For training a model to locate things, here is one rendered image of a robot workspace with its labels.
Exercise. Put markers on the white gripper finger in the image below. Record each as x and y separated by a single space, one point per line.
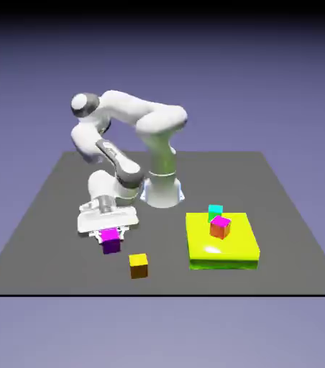
123 231
95 234

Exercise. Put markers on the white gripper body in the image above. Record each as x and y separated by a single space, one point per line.
107 220

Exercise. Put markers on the small magenta cube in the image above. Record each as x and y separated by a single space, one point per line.
111 241

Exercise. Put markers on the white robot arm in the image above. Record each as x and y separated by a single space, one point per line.
156 120

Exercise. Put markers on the small yellow cube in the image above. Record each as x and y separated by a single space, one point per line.
138 265

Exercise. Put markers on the small cyan cube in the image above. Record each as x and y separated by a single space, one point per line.
214 210

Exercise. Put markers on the small pink and orange cube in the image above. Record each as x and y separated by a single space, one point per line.
220 227

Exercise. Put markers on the large yellow box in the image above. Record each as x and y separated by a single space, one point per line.
223 244

